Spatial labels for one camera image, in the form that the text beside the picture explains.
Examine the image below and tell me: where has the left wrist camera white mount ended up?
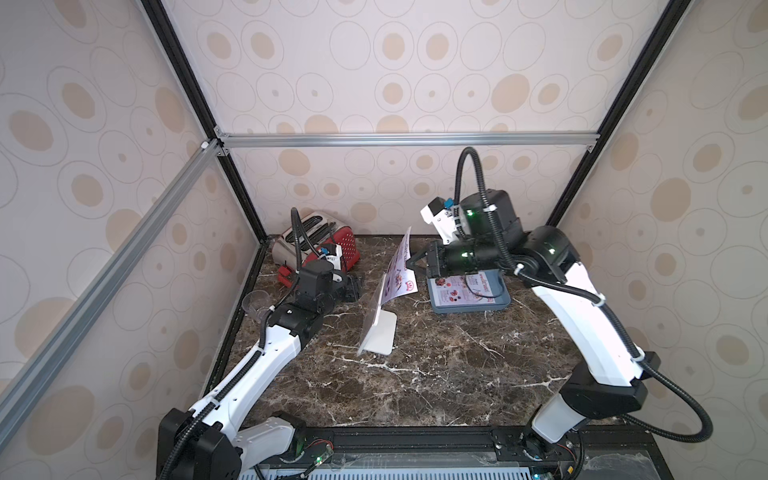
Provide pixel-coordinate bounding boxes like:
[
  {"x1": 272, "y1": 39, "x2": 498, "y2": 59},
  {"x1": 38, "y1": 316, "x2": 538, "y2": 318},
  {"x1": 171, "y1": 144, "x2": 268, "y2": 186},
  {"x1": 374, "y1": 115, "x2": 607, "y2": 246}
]
[{"x1": 321, "y1": 245, "x2": 344, "y2": 271}]

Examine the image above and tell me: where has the new menu sheet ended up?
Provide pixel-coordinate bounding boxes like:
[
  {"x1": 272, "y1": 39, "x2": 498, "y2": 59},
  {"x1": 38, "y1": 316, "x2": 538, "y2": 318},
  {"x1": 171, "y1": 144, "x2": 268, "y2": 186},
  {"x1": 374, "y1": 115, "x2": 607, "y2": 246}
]
[{"x1": 429, "y1": 272, "x2": 496, "y2": 307}]

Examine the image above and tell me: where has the white menu holder stand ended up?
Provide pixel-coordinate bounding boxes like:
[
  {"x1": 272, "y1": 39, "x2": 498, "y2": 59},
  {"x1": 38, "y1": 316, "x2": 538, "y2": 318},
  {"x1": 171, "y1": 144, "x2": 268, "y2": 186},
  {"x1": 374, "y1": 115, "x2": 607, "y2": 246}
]
[{"x1": 357, "y1": 275, "x2": 397, "y2": 356}]

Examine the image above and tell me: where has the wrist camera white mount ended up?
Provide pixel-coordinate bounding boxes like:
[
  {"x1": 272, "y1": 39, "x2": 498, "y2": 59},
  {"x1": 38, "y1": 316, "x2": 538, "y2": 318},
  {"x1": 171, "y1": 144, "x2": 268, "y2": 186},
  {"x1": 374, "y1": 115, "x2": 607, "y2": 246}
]
[
  {"x1": 420, "y1": 197, "x2": 461, "y2": 245},
  {"x1": 321, "y1": 245, "x2": 344, "y2": 271}
]

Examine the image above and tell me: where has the clear plastic cup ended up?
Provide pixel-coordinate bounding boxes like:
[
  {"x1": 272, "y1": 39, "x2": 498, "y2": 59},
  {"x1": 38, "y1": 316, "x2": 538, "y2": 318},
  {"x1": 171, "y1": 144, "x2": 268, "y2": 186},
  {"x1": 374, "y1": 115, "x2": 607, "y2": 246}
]
[{"x1": 241, "y1": 290, "x2": 273, "y2": 324}]

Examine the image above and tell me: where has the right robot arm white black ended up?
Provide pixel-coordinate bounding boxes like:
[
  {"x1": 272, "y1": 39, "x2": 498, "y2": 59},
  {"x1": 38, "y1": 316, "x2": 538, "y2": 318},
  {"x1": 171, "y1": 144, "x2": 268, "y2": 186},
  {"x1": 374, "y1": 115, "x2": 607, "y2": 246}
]
[{"x1": 406, "y1": 226, "x2": 714, "y2": 455}]

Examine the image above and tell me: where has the horizontal aluminium frame bar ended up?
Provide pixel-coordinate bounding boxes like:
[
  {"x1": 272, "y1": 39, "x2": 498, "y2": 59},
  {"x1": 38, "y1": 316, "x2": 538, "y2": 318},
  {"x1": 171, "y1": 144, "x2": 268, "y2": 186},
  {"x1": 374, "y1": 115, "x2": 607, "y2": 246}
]
[{"x1": 221, "y1": 131, "x2": 600, "y2": 149}]

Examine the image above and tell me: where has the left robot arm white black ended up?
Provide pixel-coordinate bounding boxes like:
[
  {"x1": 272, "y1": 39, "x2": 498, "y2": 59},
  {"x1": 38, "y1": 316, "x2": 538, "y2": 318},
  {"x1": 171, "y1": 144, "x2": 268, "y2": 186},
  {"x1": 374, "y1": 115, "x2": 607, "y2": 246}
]
[{"x1": 156, "y1": 255, "x2": 361, "y2": 479}]

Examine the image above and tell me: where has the old menu sheet red print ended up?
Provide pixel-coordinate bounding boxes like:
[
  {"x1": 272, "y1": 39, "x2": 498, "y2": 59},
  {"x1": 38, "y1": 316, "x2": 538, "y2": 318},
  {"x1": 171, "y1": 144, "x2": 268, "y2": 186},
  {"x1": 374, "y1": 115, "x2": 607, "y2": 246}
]
[{"x1": 381, "y1": 228, "x2": 418, "y2": 305}]

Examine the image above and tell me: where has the left diagonal aluminium bar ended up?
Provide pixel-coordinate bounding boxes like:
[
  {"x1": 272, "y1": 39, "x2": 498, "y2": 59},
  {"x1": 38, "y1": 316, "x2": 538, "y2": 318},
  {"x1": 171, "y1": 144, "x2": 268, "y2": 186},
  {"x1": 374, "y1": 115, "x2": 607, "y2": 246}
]
[{"x1": 1, "y1": 139, "x2": 222, "y2": 449}]

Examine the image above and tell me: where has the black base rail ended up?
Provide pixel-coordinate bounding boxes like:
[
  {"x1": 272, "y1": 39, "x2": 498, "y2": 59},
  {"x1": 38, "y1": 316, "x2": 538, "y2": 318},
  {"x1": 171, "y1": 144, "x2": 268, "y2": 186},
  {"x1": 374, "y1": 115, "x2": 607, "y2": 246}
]
[{"x1": 157, "y1": 424, "x2": 673, "y2": 480}]

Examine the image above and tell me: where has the blue grey plastic tray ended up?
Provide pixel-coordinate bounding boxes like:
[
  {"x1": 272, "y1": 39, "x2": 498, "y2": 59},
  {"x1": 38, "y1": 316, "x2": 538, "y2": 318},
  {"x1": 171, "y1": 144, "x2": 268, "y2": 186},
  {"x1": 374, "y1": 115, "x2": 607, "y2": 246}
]
[{"x1": 427, "y1": 269, "x2": 511, "y2": 314}]

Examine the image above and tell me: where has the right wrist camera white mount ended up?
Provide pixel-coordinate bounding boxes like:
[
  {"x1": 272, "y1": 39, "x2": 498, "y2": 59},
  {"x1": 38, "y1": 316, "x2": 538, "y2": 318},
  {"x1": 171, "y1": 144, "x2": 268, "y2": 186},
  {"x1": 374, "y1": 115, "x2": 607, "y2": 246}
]
[{"x1": 420, "y1": 197, "x2": 461, "y2": 245}]

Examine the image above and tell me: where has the red polka dot toaster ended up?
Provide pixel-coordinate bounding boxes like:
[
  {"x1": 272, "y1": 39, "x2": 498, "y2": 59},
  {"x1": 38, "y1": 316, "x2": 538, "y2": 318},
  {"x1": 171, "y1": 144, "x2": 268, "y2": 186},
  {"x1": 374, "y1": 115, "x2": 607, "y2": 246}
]
[{"x1": 272, "y1": 211, "x2": 361, "y2": 287}]

